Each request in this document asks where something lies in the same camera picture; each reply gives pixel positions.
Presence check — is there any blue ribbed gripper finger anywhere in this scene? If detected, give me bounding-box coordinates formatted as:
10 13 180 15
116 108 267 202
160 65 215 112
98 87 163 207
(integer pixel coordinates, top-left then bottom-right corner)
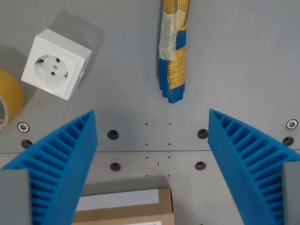
0 109 98 225
207 108 300 225

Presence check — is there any blue and yellow bag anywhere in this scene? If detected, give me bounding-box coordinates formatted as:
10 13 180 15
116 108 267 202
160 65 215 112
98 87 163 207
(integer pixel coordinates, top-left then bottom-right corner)
156 0 191 105

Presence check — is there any silver hex socket screw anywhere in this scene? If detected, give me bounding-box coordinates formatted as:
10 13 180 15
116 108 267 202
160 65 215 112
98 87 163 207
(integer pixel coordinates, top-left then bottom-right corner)
17 122 30 133
286 119 299 130

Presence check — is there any brown cardboard box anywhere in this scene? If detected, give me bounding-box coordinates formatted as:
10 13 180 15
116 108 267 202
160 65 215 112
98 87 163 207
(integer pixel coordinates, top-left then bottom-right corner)
72 188 175 225

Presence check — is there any yellow tape roll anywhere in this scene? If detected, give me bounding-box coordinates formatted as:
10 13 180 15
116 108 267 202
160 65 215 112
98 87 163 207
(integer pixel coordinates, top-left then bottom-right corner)
0 68 25 135

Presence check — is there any white wall power socket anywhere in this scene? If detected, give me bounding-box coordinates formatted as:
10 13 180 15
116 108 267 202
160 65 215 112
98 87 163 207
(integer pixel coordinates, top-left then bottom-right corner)
21 29 93 101

